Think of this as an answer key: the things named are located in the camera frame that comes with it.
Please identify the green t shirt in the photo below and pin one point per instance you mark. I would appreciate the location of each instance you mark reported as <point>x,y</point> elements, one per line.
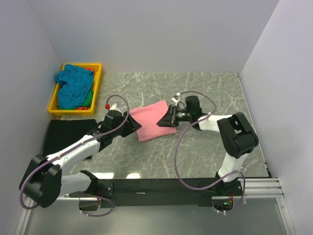
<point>85,106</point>

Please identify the folded black t shirt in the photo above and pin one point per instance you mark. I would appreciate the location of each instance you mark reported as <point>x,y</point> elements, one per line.
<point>63,133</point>

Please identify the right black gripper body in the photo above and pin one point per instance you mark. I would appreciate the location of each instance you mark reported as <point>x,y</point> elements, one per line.
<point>176,115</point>

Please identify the yellow plastic bin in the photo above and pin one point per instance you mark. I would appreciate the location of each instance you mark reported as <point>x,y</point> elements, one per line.
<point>89,111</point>

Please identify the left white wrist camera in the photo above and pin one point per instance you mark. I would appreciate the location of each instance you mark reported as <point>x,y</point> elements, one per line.
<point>113,107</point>

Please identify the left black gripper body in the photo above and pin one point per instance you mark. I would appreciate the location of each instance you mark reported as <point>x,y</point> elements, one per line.
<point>128,128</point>

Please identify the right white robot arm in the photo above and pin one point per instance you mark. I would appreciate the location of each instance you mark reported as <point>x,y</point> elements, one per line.
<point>238,137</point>

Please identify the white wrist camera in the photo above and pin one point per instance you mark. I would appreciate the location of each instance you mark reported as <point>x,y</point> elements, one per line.
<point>113,107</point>
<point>176,98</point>

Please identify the aluminium rail frame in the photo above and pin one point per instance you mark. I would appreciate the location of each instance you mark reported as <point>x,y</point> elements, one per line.
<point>260,210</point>

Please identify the teal t shirt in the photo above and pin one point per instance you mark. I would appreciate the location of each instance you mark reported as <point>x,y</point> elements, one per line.
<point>75,84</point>

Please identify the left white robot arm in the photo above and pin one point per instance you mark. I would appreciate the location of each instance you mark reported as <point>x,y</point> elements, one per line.
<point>44,181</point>

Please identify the pink t shirt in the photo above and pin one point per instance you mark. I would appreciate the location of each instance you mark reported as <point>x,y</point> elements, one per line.
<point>148,117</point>

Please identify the black base beam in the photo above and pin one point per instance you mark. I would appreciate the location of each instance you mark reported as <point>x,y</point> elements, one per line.
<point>158,192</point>

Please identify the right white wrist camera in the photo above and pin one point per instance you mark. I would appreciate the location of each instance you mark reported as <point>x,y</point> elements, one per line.
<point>176,98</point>

